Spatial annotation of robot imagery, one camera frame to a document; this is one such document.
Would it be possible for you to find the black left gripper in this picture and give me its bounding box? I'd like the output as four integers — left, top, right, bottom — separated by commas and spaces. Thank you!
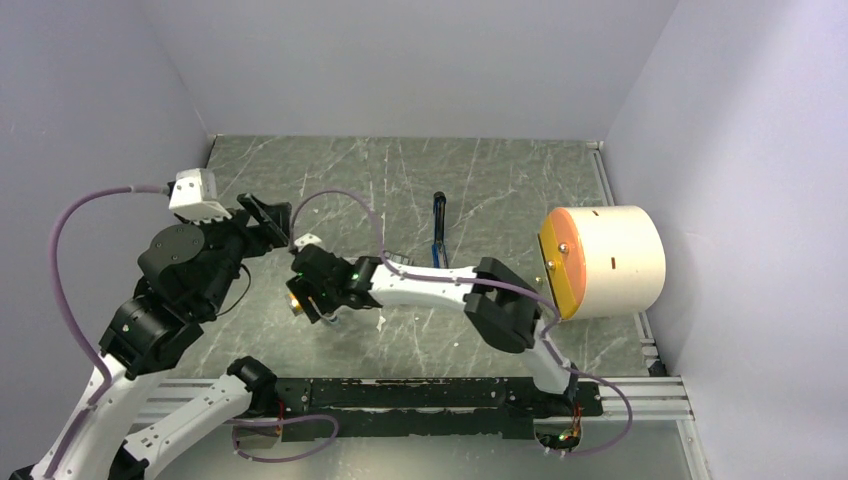
179, 189, 291, 313

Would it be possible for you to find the yellow capped glue stick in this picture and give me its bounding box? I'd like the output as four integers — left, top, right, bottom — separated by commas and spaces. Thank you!
288, 293, 339, 326

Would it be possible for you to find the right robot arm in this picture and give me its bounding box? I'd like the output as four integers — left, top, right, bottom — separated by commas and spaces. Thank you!
286, 244, 579, 414

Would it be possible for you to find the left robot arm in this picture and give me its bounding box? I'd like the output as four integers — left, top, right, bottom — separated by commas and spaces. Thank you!
13, 194, 292, 479

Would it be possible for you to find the white cylinder with coloured lid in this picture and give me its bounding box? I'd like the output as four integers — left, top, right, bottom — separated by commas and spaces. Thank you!
538, 205, 666, 320

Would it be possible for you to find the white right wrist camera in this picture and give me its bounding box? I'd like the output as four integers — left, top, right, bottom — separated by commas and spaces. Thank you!
292, 233, 323, 251

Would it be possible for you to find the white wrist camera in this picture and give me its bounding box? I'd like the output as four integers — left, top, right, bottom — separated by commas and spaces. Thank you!
292, 233, 323, 251
168, 168, 231, 224

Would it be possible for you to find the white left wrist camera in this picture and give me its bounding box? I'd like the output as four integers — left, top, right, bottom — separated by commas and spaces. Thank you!
168, 168, 231, 224

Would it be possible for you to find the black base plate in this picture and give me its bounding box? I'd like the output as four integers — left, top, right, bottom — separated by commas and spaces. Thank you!
241, 377, 604, 442

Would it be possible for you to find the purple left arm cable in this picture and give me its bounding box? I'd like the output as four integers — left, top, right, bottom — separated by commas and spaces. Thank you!
39, 184, 340, 480

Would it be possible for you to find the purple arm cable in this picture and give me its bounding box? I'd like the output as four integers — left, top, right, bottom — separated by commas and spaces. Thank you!
289, 190, 635, 460
39, 184, 340, 480

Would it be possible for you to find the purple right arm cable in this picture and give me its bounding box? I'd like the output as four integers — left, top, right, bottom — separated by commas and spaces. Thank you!
289, 190, 635, 460

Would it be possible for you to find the aluminium rail frame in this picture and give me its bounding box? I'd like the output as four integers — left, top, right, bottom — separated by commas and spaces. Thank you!
89, 142, 713, 480

